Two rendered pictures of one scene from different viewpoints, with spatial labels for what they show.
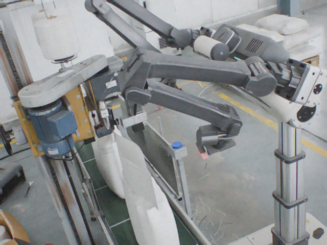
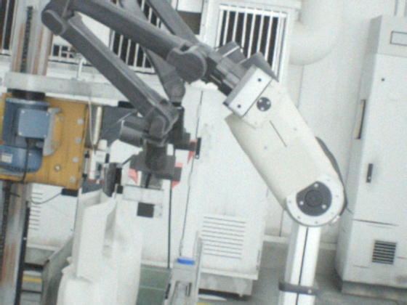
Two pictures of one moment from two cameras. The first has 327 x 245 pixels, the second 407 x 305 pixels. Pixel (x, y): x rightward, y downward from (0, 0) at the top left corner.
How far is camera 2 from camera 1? 1.49 m
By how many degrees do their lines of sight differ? 33
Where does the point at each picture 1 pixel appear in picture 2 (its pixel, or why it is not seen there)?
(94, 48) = (236, 193)
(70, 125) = (37, 127)
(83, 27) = (232, 150)
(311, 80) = (255, 87)
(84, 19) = not seen: hidden behind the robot
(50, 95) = (35, 81)
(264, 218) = not seen: outside the picture
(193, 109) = (113, 74)
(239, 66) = (172, 38)
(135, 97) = (49, 20)
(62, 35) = not seen: hidden behind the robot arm
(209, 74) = (134, 30)
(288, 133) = (293, 238)
